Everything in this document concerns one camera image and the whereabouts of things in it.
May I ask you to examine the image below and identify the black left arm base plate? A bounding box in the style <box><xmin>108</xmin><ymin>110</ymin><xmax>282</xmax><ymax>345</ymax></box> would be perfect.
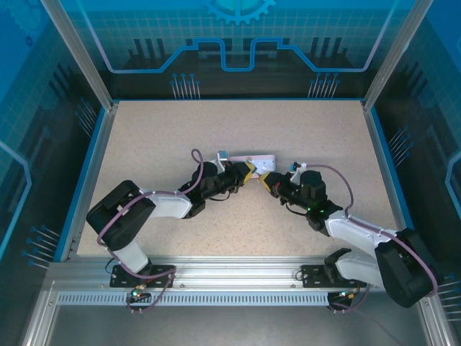
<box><xmin>109</xmin><ymin>265</ymin><xmax>177</xmax><ymax>289</ymax></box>

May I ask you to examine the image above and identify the right controller board with LEDs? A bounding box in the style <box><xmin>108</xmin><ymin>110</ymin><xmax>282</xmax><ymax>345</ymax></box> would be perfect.
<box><xmin>328</xmin><ymin>288</ymin><xmax>363</xmax><ymax>306</ymax></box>

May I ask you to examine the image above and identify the aluminium frame post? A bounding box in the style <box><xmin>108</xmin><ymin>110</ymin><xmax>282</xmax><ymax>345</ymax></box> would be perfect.
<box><xmin>40</xmin><ymin>0</ymin><xmax>120</xmax><ymax>111</ymax></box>
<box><xmin>362</xmin><ymin>0</ymin><xmax>435</xmax><ymax>112</ymax></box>

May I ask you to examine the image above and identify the left controller board with LEDs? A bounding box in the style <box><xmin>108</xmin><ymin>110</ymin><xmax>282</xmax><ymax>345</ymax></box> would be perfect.
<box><xmin>126</xmin><ymin>287</ymin><xmax>151</xmax><ymax>303</ymax></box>

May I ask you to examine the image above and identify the aluminium table side rail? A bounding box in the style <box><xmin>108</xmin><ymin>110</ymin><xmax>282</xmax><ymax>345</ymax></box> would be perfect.
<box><xmin>59</xmin><ymin>102</ymin><xmax>120</xmax><ymax>262</ymax></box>
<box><xmin>361</xmin><ymin>100</ymin><xmax>413</xmax><ymax>260</ymax></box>

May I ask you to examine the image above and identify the aluminium mounting rail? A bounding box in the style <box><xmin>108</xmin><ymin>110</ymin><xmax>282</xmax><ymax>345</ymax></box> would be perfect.
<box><xmin>46</xmin><ymin>254</ymin><xmax>431</xmax><ymax>293</ymax></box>

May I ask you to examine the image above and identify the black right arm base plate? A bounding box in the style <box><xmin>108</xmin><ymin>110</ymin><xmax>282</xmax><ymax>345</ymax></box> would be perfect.
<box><xmin>300</xmin><ymin>264</ymin><xmax>368</xmax><ymax>289</ymax></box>

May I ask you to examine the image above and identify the blue pink cartoon tin box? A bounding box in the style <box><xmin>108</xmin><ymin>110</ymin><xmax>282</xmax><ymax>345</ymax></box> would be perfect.
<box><xmin>228</xmin><ymin>154</ymin><xmax>278</xmax><ymax>181</ymax></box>

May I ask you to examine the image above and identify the slotted grey cable duct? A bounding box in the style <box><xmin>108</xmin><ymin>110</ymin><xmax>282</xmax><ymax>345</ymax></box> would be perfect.
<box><xmin>57</xmin><ymin>291</ymin><xmax>361</xmax><ymax>307</ymax></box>

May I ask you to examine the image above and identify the controller board with leds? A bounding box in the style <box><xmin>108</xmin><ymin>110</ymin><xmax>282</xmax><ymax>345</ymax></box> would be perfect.
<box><xmin>328</xmin><ymin>288</ymin><xmax>363</xmax><ymax>306</ymax></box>
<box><xmin>126</xmin><ymin>287</ymin><xmax>151</xmax><ymax>303</ymax></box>

